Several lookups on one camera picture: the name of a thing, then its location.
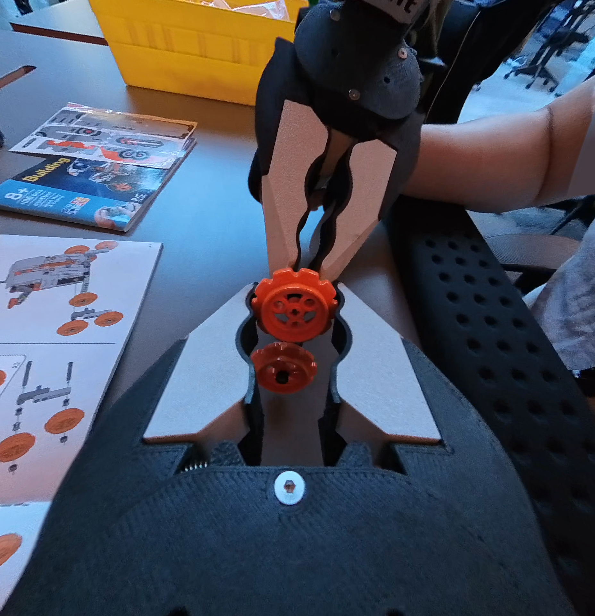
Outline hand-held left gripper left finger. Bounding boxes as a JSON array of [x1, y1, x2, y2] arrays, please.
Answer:
[[143, 283, 264, 466]]

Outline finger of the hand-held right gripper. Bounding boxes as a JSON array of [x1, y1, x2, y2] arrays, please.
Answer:
[[260, 98, 331, 271], [309, 142, 398, 281]]

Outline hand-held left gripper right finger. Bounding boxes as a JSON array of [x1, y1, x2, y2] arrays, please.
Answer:
[[319, 281, 442, 466]]

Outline orange toy wheel axle assembly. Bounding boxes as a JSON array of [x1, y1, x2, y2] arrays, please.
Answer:
[[249, 267, 339, 395]]

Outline person's right forearm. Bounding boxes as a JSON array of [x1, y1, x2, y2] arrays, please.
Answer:
[[401, 63, 595, 215]]

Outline grey desk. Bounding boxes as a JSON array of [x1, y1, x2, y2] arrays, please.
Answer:
[[0, 0, 423, 530]]

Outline clear plastic bags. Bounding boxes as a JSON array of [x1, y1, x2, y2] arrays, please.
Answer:
[[201, 0, 291, 22]]

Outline open instruction booklet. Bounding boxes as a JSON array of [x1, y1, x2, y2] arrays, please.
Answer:
[[0, 234, 163, 616]]

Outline yellow plastic bin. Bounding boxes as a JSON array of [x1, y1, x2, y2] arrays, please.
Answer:
[[88, 0, 310, 107]]

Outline dark office chair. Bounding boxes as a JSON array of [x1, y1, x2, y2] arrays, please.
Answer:
[[485, 236, 582, 294]]

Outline black office chair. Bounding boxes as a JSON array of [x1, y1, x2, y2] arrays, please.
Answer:
[[503, 0, 595, 93]]

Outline sticker sheet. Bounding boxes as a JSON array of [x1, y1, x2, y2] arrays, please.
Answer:
[[9, 102, 198, 170]]

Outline person's grey shirt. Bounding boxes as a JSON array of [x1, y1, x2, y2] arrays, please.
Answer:
[[524, 212, 595, 381]]

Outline blue manual booklet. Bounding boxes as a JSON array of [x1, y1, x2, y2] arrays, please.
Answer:
[[0, 139, 198, 233]]

